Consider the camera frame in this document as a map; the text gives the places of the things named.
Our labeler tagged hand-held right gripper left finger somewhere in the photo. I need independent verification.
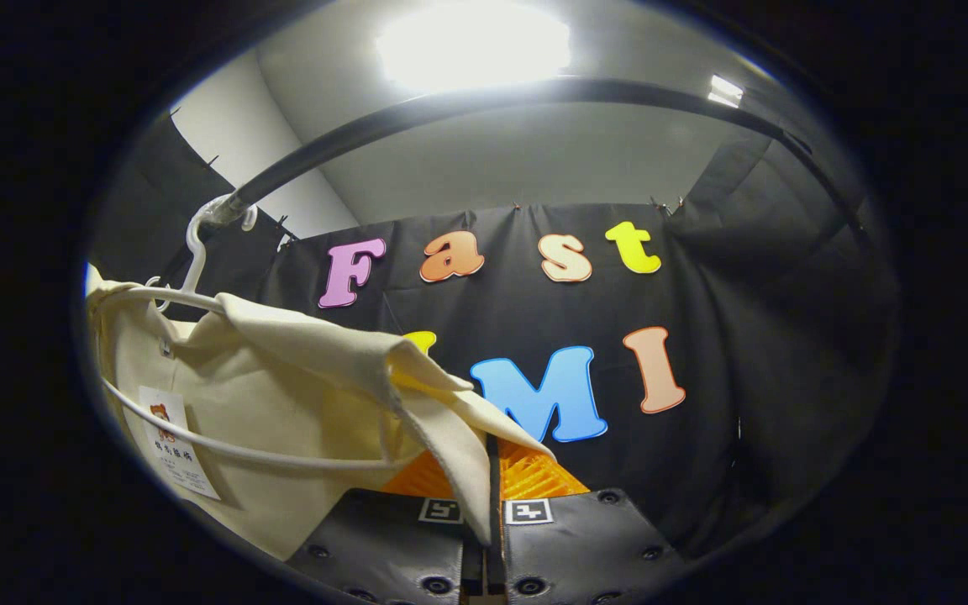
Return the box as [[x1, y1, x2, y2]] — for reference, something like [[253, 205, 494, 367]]
[[287, 450, 492, 605]]

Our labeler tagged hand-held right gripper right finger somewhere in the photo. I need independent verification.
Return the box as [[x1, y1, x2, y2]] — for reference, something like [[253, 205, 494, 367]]
[[487, 433, 688, 605]]

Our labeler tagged cream collared shirt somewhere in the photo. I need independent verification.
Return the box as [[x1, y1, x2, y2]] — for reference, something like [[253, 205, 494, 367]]
[[85, 265, 556, 562]]

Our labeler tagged white plastic clothes hanger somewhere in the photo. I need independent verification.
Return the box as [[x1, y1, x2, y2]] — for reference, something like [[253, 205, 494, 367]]
[[102, 197, 418, 471]]

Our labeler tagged black metal clothes rack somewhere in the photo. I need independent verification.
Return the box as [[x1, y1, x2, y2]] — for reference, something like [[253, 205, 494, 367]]
[[215, 76, 871, 245]]

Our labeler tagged white paper clothing tag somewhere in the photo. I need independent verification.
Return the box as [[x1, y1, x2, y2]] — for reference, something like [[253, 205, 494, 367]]
[[138, 385, 222, 502]]

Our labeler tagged black backdrop cloth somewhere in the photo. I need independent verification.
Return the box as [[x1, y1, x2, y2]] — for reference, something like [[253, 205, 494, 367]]
[[89, 113, 901, 560]]

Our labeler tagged ceiling light panel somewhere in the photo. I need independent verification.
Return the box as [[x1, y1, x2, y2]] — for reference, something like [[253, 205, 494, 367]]
[[707, 74, 745, 108], [375, 0, 573, 93]]

